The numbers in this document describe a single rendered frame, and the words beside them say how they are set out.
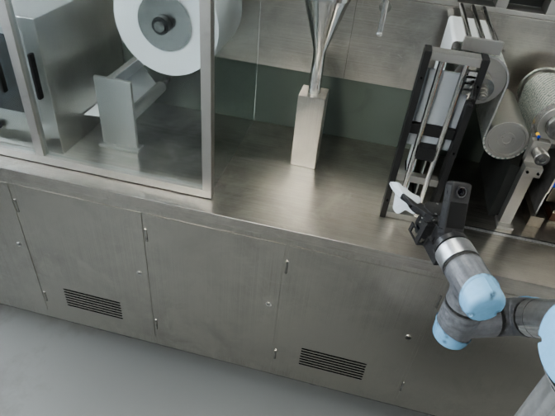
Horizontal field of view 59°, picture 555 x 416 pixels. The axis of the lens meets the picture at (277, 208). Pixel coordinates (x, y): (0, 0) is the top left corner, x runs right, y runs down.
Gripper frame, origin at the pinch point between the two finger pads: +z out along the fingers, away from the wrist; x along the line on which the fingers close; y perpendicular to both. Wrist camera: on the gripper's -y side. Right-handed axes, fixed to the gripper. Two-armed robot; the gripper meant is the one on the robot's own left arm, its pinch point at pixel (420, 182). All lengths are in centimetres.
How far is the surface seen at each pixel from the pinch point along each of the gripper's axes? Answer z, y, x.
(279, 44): 88, 4, -21
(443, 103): 28.2, -8.1, 14.6
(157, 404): 21, 132, -51
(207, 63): 38, -5, -49
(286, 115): 86, 30, -12
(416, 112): 30.4, -3.4, 9.3
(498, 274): 1.6, 28.8, 37.7
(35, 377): 37, 139, -100
